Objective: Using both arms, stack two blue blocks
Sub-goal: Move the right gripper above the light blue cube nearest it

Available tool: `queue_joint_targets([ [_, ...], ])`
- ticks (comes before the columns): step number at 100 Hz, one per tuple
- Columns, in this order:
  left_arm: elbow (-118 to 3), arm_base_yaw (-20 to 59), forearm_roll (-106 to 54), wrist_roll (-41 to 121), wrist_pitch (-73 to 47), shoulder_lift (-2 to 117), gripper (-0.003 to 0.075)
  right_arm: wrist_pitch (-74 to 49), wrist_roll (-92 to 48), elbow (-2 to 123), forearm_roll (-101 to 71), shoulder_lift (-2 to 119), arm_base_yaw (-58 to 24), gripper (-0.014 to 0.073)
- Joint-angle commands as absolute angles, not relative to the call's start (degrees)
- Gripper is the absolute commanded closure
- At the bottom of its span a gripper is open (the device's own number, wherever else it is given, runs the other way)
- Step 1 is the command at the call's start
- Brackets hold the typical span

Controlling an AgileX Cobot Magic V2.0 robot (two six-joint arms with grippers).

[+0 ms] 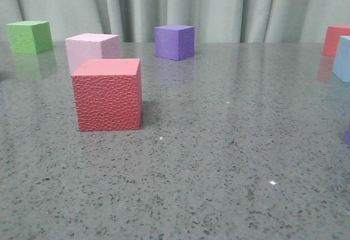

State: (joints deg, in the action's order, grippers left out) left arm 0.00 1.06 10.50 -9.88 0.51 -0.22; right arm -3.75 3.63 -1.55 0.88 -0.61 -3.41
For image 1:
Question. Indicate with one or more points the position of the light blue foam cube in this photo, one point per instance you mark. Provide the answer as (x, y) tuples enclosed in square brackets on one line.
[(341, 62)]

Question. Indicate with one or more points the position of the purple foam cube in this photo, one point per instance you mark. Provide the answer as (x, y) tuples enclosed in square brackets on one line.
[(174, 42)]

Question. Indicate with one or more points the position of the large red textured cube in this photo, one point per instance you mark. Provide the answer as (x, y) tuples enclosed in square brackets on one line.
[(108, 94)]

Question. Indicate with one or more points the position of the pink foam cube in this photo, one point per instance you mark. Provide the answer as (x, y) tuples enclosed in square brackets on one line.
[(87, 46)]

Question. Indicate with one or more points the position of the grey-green curtain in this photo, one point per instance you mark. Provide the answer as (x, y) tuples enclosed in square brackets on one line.
[(216, 21)]

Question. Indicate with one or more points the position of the green foam cube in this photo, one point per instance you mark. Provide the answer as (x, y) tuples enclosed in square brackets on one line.
[(29, 37)]

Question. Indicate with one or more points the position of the purple cube at edge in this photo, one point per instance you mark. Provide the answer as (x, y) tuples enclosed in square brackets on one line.
[(347, 137)]

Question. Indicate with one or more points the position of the red cube at right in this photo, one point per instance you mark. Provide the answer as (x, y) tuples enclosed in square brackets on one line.
[(332, 37)]

